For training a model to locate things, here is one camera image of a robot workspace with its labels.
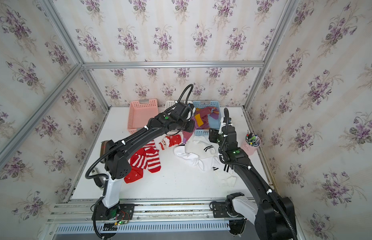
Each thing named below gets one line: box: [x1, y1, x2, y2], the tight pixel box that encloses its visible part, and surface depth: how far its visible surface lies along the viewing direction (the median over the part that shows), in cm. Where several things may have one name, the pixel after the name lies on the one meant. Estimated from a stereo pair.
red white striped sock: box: [127, 140, 162, 174], surface depth 91 cm
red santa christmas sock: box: [159, 134, 182, 150], surface depth 100 cm
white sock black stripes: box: [199, 154, 237, 187], surface depth 89 cm
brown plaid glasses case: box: [100, 140, 109, 164], surface depth 95 cm
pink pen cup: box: [241, 131, 262, 156], surface depth 90 cm
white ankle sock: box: [174, 144, 219, 171], surface depth 92 cm
